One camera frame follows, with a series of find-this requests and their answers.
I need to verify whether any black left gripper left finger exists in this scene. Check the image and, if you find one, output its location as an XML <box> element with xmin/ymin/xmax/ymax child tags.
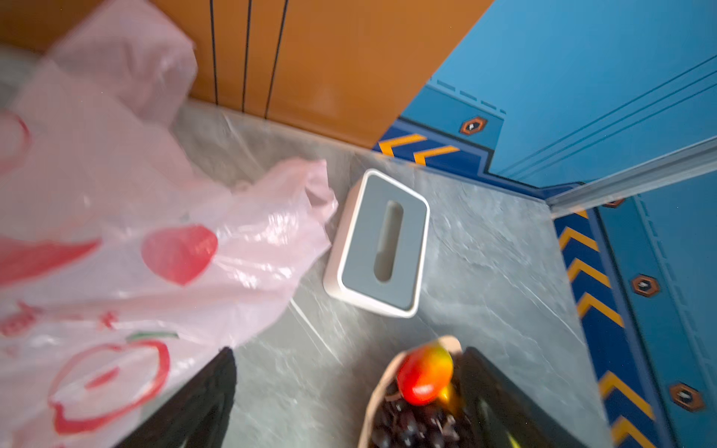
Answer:
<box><xmin>118</xmin><ymin>347</ymin><xmax>237</xmax><ymax>447</ymax></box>

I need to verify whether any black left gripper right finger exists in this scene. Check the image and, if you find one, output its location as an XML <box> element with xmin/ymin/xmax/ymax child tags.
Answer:
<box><xmin>459</xmin><ymin>347</ymin><xmax>584</xmax><ymax>447</ymax></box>

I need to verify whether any dark purple grape bunch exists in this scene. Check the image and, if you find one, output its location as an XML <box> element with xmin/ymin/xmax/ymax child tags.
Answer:
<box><xmin>370</xmin><ymin>380</ymin><xmax>481</xmax><ymax>447</ymax></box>

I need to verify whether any pink plastic bag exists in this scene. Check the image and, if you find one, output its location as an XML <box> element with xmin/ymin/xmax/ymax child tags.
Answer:
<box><xmin>1</xmin><ymin>1</ymin><xmax>337</xmax><ymax>447</ymax></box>

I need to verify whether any beige fruit plate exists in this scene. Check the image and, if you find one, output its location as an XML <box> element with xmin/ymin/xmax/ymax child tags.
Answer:
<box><xmin>358</xmin><ymin>335</ymin><xmax>462</xmax><ymax>448</ymax></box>

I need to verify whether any red yellow mango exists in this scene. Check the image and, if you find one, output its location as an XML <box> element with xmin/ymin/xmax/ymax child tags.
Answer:
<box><xmin>396</xmin><ymin>343</ymin><xmax>454</xmax><ymax>406</ymax></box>

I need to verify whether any white grey tissue box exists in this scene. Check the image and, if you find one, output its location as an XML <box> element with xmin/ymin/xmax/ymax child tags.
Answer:
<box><xmin>323</xmin><ymin>169</ymin><xmax>431</xmax><ymax>318</ymax></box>

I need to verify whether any right aluminium corner post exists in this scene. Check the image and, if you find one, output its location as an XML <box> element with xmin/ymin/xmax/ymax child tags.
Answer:
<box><xmin>546</xmin><ymin>136</ymin><xmax>716</xmax><ymax>218</ymax></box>

